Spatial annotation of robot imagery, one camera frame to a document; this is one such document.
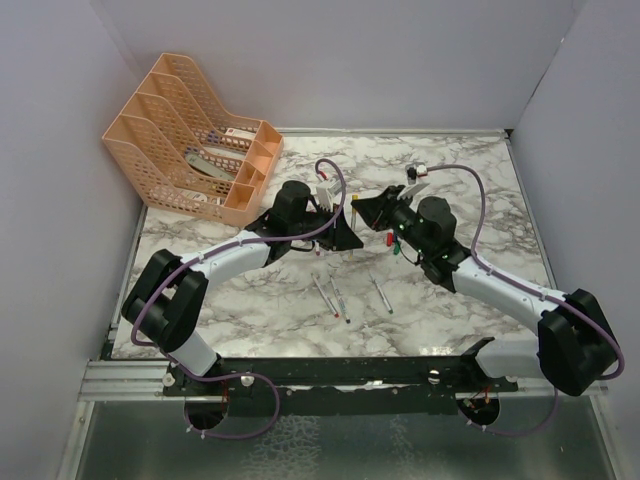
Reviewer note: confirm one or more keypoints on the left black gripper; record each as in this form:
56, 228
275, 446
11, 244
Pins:
340, 236

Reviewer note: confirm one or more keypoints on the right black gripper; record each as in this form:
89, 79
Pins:
375, 211

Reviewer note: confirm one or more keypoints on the white pen yellow end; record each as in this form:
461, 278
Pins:
353, 226

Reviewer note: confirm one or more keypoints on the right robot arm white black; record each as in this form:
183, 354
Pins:
573, 345

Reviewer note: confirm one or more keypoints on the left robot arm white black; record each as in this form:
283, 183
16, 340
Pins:
165, 302

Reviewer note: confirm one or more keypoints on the white pen blue end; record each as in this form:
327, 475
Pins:
340, 300

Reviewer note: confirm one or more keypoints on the white pen red end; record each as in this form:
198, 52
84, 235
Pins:
325, 297

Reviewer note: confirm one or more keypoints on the white pen green end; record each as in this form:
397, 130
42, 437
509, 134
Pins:
387, 305

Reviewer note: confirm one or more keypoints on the white card in organizer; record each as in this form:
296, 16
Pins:
240, 134

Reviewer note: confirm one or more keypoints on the grey stapler in organizer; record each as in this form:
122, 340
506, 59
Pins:
207, 168

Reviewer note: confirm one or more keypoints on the orange mesh file organizer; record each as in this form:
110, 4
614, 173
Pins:
183, 151

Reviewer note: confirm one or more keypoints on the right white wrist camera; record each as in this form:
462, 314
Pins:
415, 175

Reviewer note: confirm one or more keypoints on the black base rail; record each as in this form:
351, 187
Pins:
337, 386

